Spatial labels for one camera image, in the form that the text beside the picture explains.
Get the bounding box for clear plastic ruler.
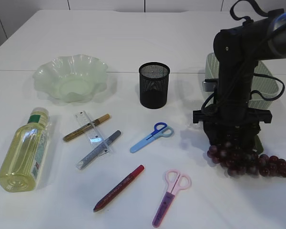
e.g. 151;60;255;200
74;111;110;149

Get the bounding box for black mesh pen cup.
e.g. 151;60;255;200
139;62;170;109

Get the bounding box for green wavy glass plate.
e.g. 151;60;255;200
32;54;108;103

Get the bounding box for purple artificial grape bunch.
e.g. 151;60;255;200
207;141;286;178

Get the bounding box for red marker pen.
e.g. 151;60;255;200
93;165;144;212

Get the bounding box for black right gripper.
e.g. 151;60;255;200
193;107;272;149

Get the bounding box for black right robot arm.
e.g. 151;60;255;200
193;0;286;149

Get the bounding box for yellow liquid plastic bottle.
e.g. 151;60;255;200
0;107;49;192

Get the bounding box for gold marker pen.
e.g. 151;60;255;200
63;114;110;142

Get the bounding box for green plastic woven basket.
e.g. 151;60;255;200
205;53;279;110

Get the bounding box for silver marker pen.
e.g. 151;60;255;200
76;130;122;170

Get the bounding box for blue scissors with sheath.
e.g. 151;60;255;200
130;122;174;153

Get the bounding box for pink scissors purple sheath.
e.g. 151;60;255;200
152;169;192;228

